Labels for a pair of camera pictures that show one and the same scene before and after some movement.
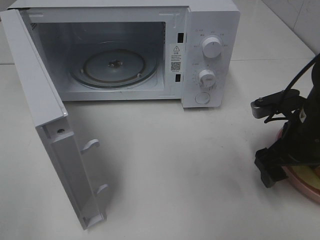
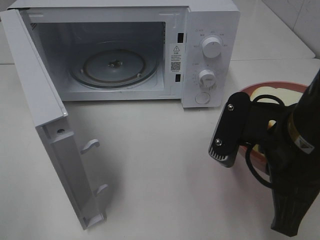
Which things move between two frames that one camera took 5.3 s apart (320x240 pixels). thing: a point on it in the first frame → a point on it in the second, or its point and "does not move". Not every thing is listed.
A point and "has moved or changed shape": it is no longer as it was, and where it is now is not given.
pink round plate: [300, 187] has moved or changed shape
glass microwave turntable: [114, 64] does not move
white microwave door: [51, 122] does not move
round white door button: [202, 98] does not move
